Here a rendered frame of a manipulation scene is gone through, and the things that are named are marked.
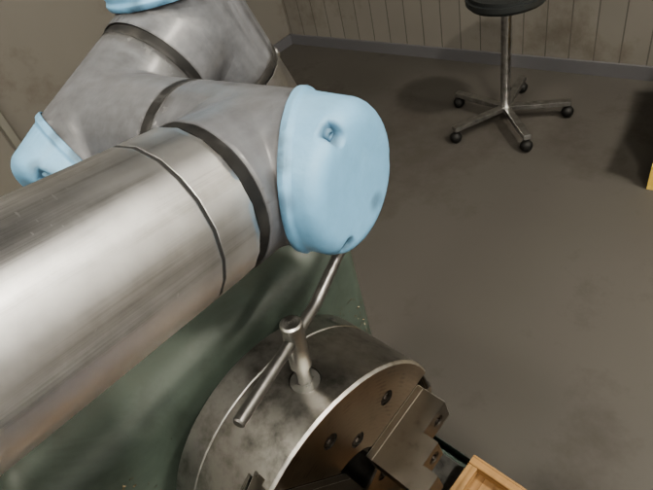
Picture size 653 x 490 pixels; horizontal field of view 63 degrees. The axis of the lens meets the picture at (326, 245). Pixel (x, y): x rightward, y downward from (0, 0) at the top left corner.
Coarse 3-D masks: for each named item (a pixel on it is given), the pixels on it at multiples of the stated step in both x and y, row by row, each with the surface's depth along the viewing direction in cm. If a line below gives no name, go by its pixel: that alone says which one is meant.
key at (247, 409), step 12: (336, 264) 56; (324, 276) 55; (324, 288) 54; (312, 300) 54; (312, 312) 53; (288, 348) 49; (276, 360) 48; (264, 372) 47; (276, 372) 48; (264, 384) 46; (252, 396) 45; (240, 408) 45; (252, 408) 45; (240, 420) 44
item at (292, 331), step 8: (288, 320) 50; (296, 320) 50; (280, 328) 49; (288, 328) 49; (296, 328) 49; (288, 336) 49; (296, 336) 49; (304, 336) 50; (296, 344) 50; (304, 344) 51; (296, 352) 51; (304, 352) 51; (296, 360) 51; (304, 360) 52; (296, 368) 52; (304, 368) 52; (304, 376) 53; (312, 376) 55; (304, 384) 54
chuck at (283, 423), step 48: (336, 336) 61; (288, 384) 55; (336, 384) 54; (384, 384) 58; (240, 432) 53; (288, 432) 51; (336, 432) 54; (240, 480) 51; (288, 480) 51; (384, 480) 68
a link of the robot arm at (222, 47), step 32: (128, 0) 31; (160, 0) 31; (192, 0) 32; (224, 0) 34; (160, 32) 32; (192, 32) 33; (224, 32) 34; (256, 32) 37; (192, 64) 33; (224, 64) 36; (256, 64) 37
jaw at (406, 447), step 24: (408, 408) 63; (432, 408) 62; (384, 432) 62; (408, 432) 61; (432, 432) 63; (384, 456) 61; (408, 456) 60; (432, 456) 61; (408, 480) 58; (432, 480) 57
